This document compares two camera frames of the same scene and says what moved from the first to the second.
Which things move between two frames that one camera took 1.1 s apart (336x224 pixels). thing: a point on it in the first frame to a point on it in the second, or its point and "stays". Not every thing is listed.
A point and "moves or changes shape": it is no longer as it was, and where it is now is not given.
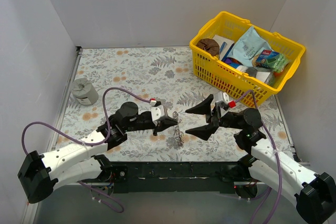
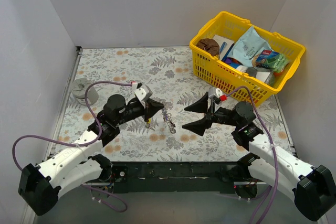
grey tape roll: [84, 92] stays
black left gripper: [157, 125] to [146, 108]
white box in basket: [224, 46] stays
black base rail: [176, 177] stays
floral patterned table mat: [154, 106] stays
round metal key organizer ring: [177, 134] moves or changes shape
